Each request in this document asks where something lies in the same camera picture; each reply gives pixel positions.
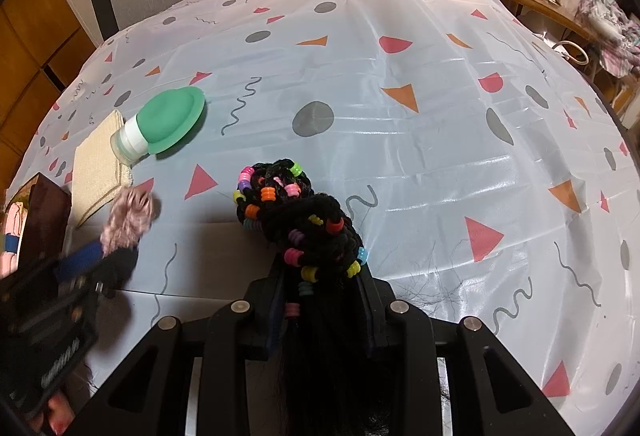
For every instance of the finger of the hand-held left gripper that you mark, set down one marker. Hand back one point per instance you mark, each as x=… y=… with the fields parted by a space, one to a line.
x=75 y=263
x=117 y=268

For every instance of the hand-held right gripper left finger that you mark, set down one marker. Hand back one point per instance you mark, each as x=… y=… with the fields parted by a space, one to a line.
x=274 y=321

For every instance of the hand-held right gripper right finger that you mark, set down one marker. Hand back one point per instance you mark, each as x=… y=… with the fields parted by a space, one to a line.
x=370 y=316

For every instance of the mauve scrunchie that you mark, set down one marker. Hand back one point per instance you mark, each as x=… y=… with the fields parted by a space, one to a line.
x=130 y=216

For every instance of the gold metal tin box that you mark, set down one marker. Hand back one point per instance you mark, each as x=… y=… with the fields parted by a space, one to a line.
x=47 y=216

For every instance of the black beaded braid hairpiece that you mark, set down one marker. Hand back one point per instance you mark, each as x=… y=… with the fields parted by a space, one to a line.
x=300 y=221

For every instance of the person's left hand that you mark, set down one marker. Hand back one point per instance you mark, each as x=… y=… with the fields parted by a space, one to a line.
x=57 y=411

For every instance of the beige knitted dishcloth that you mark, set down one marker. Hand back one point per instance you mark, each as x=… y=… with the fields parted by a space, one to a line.
x=95 y=166

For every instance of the green silicone bottle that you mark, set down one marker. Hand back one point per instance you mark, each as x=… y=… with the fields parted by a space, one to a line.
x=165 y=116

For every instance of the patterned white tablecloth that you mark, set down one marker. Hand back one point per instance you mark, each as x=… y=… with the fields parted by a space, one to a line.
x=400 y=141

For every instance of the wooden cabinet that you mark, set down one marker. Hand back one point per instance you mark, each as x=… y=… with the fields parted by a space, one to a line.
x=30 y=41

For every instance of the pile of clothes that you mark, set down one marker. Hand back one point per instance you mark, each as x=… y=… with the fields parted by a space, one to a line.
x=615 y=31

